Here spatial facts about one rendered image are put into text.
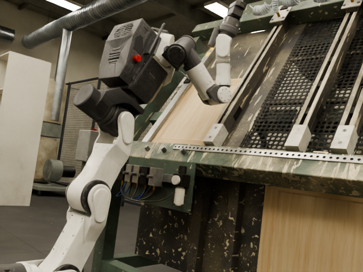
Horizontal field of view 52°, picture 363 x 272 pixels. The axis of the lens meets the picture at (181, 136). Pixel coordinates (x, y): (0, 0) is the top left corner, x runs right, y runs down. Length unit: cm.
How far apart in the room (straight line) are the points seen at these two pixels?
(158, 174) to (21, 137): 384
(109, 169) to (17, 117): 394
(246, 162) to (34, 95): 430
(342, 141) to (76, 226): 111
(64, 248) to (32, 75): 420
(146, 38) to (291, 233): 111
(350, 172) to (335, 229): 35
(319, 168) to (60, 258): 107
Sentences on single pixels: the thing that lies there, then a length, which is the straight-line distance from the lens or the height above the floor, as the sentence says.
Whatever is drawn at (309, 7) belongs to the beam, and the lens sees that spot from 250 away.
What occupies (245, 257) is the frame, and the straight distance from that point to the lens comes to 196.
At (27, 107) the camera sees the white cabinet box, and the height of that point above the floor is 136.
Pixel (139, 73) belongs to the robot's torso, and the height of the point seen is 117.
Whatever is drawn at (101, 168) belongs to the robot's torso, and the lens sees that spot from 161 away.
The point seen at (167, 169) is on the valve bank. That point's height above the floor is 77.
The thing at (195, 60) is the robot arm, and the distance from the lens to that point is 169.
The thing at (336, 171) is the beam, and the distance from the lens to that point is 148.
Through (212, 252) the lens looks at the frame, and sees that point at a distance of 207.
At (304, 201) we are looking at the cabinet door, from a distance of 177.
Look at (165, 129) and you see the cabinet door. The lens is 220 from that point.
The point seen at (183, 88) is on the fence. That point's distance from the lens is 242.
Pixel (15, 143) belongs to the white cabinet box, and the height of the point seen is 84.
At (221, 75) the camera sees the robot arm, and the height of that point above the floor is 123.
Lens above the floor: 78
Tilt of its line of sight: 5 degrees up
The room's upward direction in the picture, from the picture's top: 7 degrees clockwise
